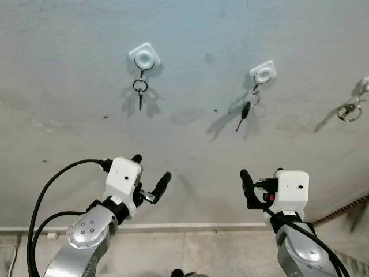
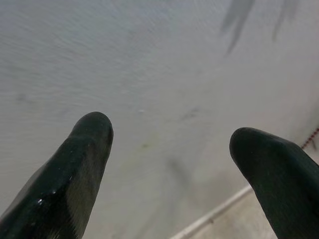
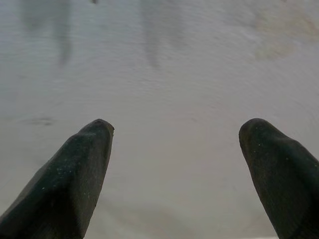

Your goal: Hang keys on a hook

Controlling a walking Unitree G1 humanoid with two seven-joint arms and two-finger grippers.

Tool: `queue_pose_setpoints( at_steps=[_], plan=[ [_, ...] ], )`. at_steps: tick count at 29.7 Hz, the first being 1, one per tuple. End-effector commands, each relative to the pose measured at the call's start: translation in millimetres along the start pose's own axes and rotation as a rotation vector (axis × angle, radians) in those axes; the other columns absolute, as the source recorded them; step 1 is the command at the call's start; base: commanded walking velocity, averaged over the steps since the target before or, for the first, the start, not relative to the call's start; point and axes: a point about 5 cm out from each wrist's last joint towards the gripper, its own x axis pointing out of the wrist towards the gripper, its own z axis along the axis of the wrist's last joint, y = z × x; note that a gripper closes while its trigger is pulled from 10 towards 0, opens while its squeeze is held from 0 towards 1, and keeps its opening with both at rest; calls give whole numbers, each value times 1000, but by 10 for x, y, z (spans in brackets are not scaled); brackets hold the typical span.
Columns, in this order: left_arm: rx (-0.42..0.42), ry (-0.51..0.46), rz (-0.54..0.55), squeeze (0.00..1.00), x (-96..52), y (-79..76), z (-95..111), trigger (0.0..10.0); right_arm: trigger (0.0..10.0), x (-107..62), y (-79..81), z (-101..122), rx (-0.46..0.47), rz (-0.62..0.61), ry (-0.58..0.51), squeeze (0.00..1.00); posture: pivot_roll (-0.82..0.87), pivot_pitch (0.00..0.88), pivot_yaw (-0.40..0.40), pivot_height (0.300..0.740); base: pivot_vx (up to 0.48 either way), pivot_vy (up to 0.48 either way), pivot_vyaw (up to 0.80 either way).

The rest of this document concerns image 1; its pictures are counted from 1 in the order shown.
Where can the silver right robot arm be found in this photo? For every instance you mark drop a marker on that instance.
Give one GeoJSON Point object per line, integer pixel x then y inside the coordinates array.
{"type": "Point", "coordinates": [302, 254]}

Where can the dark red tile trim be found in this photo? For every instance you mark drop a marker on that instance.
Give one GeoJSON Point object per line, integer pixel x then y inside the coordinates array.
{"type": "Point", "coordinates": [346, 209]}

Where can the black grey robot leg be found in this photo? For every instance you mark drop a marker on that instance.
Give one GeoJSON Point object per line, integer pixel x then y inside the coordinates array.
{"type": "Point", "coordinates": [177, 273]}

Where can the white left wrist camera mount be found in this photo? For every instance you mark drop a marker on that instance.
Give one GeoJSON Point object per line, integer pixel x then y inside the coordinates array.
{"type": "Point", "coordinates": [122, 176]}

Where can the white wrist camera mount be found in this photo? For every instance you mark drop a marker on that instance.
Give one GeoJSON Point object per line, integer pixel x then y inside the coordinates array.
{"type": "Point", "coordinates": [293, 190]}
{"type": "Point", "coordinates": [122, 176]}

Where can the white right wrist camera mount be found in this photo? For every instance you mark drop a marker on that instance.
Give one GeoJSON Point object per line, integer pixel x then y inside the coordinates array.
{"type": "Point", "coordinates": [293, 190]}

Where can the white square wall hook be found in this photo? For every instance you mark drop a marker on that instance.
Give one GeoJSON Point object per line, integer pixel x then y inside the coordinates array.
{"type": "Point", "coordinates": [263, 73]}
{"type": "Point", "coordinates": [144, 56]}
{"type": "Point", "coordinates": [365, 82]}

